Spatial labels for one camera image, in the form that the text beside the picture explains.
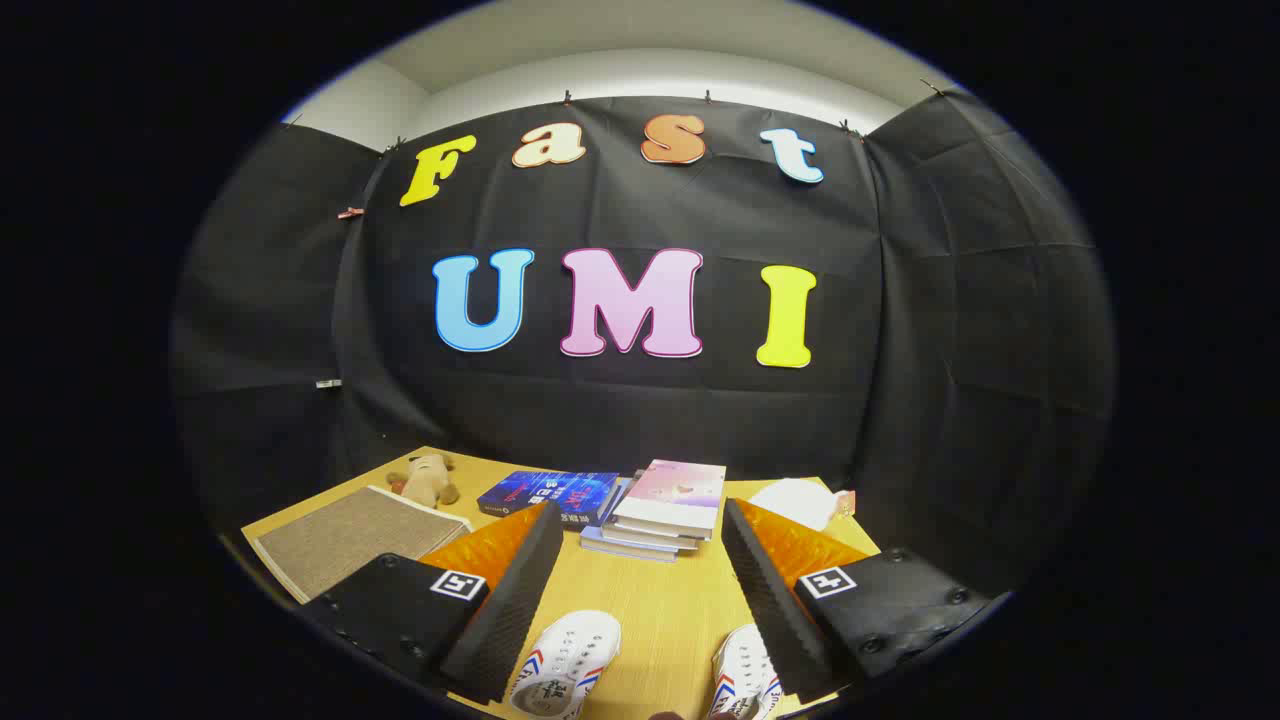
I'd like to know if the dark blue book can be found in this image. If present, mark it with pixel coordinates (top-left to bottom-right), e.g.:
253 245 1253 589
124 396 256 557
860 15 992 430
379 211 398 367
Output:
477 470 621 528

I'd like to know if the white canvas shoe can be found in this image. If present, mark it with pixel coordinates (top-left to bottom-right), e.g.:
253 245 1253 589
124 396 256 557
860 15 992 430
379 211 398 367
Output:
508 610 623 720
708 623 783 720

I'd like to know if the white plush toy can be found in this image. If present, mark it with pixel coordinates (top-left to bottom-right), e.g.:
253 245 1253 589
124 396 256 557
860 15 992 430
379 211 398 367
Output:
748 478 857 531

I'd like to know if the white cover book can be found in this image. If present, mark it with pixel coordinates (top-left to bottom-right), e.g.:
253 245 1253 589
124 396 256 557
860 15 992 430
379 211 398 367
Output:
600 518 706 554

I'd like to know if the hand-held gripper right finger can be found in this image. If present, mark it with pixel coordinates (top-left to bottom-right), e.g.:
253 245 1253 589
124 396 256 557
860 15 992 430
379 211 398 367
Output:
720 497 1013 706

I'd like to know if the pink cover book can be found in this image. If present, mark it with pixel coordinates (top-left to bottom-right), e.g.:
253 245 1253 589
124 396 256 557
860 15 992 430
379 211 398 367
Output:
612 459 728 541

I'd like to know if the brown plush toy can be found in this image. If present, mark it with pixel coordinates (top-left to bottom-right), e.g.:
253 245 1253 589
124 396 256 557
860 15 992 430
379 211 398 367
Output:
387 453 461 508

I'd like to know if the brown fabric storage box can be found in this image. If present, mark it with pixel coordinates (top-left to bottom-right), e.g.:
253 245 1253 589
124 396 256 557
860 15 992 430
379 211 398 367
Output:
248 485 473 606

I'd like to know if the light blue book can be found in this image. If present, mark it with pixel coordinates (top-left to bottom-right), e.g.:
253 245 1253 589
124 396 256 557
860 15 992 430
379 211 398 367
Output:
580 526 681 563

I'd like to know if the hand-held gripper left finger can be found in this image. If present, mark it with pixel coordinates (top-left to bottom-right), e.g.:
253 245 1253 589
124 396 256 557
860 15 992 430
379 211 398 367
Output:
298 500 566 706

